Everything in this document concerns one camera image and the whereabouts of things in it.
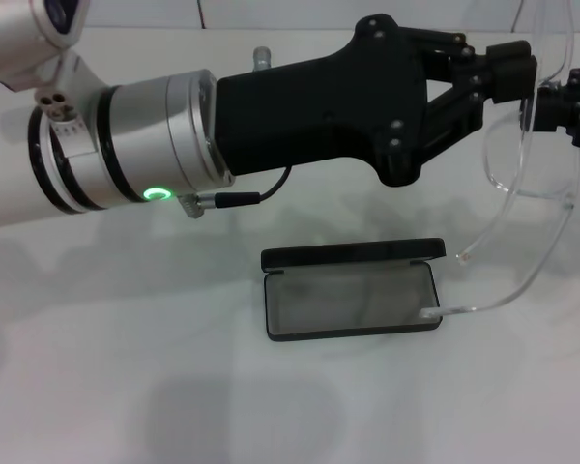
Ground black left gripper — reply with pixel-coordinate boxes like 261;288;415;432
215;13;431;188

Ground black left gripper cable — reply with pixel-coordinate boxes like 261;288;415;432
178;165;294;219

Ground silver metal connector plug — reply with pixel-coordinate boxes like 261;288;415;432
250;45;273;73

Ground clear white glasses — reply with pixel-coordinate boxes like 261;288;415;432
417;0;580;321

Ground black glasses case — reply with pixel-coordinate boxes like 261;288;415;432
259;236;448;344

